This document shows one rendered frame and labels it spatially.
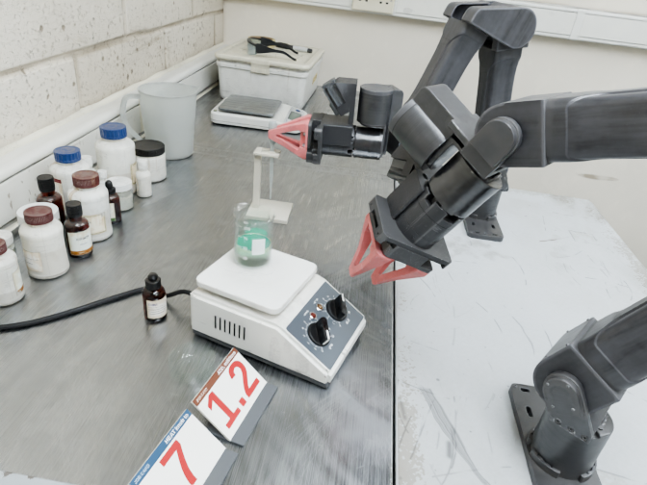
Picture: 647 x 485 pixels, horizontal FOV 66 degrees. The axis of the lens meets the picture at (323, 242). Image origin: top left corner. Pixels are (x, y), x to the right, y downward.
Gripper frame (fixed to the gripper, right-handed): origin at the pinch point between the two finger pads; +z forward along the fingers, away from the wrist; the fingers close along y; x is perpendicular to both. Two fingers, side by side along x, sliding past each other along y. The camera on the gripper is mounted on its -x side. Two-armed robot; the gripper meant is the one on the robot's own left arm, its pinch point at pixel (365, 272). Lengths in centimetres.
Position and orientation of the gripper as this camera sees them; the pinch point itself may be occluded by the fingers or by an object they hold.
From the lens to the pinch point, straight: 62.8
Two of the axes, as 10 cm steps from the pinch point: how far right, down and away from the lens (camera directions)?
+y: -8.3, -3.2, -4.7
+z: -5.6, 5.9, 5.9
